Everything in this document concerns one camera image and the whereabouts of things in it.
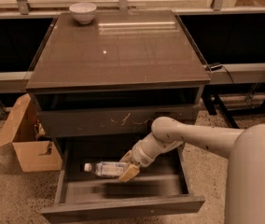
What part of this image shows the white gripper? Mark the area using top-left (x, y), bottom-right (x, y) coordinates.
top-left (119, 140), bottom-right (155, 182)

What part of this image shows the clear plastic water bottle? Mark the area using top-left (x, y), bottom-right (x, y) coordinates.
top-left (83, 161), bottom-right (128, 178)

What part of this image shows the open cardboard box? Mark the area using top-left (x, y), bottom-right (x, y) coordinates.
top-left (0, 94), bottom-right (63, 172)

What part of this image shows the black power adapter with cable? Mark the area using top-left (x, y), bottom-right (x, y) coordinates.
top-left (205, 63), bottom-right (234, 85)

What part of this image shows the grey drawer cabinet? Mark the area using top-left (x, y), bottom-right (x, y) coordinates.
top-left (25, 9), bottom-right (212, 224)

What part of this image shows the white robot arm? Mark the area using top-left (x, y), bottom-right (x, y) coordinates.
top-left (120, 117), bottom-right (265, 224)

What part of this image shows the white ceramic bowl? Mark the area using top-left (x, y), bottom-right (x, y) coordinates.
top-left (69, 2), bottom-right (97, 24)

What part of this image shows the closed scratched grey top drawer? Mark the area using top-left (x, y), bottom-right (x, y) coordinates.
top-left (37, 105), bottom-right (200, 138)

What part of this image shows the black metal stand leg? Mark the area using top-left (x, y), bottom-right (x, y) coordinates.
top-left (202, 87), bottom-right (239, 129)

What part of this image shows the open grey middle drawer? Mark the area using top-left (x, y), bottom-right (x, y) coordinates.
top-left (41, 134), bottom-right (204, 224)

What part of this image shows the metal window railing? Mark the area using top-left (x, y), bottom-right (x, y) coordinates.
top-left (0, 0), bottom-right (265, 21)

